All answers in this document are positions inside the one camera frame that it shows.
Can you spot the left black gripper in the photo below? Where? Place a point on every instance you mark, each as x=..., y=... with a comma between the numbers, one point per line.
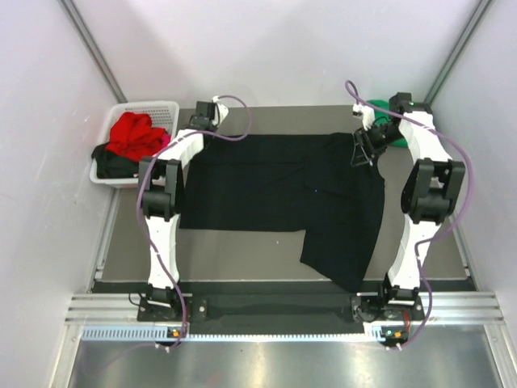
x=214, y=128

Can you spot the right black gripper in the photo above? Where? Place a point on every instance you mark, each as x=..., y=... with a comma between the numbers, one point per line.
x=364, y=149

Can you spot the black t shirt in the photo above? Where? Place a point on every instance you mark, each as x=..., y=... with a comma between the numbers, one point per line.
x=289, y=183

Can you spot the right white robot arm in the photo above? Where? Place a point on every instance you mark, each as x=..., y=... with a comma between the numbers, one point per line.
x=428, y=198

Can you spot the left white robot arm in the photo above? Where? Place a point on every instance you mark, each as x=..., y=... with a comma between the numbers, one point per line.
x=161, y=198

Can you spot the pink garment in basket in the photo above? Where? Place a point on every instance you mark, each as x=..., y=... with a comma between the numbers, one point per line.
x=165, y=140

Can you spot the white plastic laundry basket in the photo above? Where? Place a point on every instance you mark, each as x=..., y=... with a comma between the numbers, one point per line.
x=164, y=114

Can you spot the red t shirt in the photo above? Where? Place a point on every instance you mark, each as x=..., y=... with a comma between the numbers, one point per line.
x=133, y=136

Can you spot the black garment in basket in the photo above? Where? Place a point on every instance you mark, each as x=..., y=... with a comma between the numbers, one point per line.
x=111, y=165

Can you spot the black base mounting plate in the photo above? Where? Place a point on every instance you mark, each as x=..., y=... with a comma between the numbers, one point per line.
x=349, y=307

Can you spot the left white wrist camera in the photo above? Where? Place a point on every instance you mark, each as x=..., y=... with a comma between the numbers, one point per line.
x=221, y=111

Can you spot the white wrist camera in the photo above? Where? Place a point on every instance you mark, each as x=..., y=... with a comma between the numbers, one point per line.
x=221, y=111
x=365, y=113

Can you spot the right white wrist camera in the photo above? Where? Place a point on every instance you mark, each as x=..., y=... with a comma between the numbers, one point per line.
x=365, y=113

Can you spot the aluminium frame rail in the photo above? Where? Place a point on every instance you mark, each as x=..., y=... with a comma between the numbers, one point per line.
x=446, y=307

